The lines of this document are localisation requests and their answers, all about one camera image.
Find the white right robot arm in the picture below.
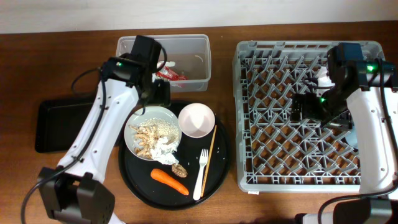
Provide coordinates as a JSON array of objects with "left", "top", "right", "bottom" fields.
[{"left": 290, "top": 42, "right": 397, "bottom": 223}]

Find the round black serving tray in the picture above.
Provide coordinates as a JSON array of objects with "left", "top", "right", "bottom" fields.
[{"left": 119, "top": 117, "right": 232, "bottom": 210}]

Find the grey plate with food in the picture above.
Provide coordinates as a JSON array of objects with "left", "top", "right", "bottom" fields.
[{"left": 124, "top": 106, "right": 182, "bottom": 161}]

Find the orange carrot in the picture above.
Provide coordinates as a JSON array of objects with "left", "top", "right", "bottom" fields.
[{"left": 150, "top": 169, "right": 189, "bottom": 195}]

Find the black rectangular tray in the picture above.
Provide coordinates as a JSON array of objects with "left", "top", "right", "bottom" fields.
[{"left": 35, "top": 96, "right": 94, "bottom": 153}]

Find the white plastic fork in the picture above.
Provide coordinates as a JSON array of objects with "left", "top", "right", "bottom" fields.
[{"left": 193, "top": 149, "right": 208, "bottom": 201}]

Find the wooden chopstick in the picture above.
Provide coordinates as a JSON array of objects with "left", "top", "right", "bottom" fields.
[{"left": 200, "top": 125, "right": 217, "bottom": 198}]

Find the pink bowl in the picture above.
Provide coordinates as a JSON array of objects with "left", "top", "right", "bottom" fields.
[{"left": 178, "top": 103, "right": 215, "bottom": 138}]

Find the white napkin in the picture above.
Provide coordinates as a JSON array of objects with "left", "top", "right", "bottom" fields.
[{"left": 150, "top": 136, "right": 179, "bottom": 165}]

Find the red snack wrapper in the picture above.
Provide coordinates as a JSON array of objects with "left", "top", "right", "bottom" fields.
[{"left": 155, "top": 61, "right": 187, "bottom": 81}]

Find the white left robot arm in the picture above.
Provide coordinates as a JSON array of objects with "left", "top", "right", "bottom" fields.
[{"left": 21, "top": 35, "right": 170, "bottom": 223}]

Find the clear plastic waste bin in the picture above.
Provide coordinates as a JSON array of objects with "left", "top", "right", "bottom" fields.
[{"left": 115, "top": 34, "right": 212, "bottom": 93}]

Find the brown walnut shell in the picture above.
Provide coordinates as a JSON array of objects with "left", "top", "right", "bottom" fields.
[{"left": 172, "top": 164, "right": 188, "bottom": 178}]

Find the grey dishwasher rack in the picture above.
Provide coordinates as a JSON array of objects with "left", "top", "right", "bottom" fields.
[{"left": 233, "top": 41, "right": 384, "bottom": 193}]

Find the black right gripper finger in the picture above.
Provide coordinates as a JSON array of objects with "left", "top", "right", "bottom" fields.
[
  {"left": 290, "top": 94, "right": 307, "bottom": 122},
  {"left": 323, "top": 110, "right": 354, "bottom": 131}
]

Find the light blue cup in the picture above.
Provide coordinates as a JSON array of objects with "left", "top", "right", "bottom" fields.
[{"left": 345, "top": 128, "right": 358, "bottom": 150}]

